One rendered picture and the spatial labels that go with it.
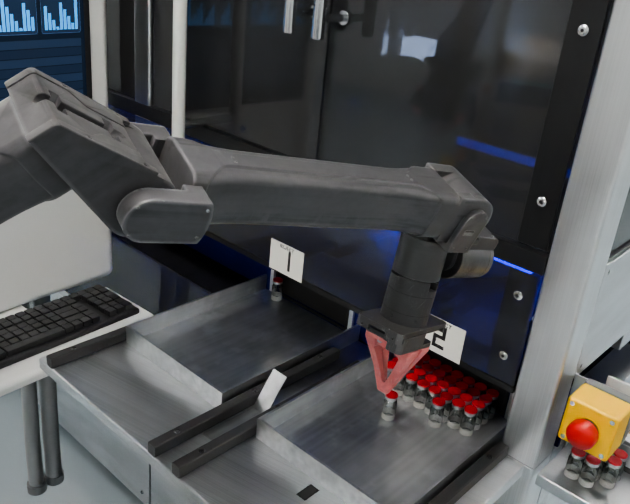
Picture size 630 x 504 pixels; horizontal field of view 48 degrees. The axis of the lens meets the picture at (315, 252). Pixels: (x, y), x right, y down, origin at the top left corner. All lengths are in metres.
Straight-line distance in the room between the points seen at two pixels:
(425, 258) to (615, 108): 0.30
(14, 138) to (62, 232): 1.10
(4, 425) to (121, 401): 1.46
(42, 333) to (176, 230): 0.94
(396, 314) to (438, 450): 0.36
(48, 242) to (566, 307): 1.05
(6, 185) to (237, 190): 0.18
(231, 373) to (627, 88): 0.75
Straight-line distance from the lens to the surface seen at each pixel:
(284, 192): 0.61
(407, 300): 0.82
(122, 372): 1.24
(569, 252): 0.99
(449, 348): 1.13
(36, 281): 1.61
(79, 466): 2.41
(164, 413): 1.15
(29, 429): 1.94
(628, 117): 0.93
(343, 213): 0.67
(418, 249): 0.80
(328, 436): 1.11
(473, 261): 0.86
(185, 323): 1.37
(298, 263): 1.29
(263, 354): 1.28
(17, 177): 0.51
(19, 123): 0.51
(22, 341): 1.44
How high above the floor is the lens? 1.58
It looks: 24 degrees down
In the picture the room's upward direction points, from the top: 6 degrees clockwise
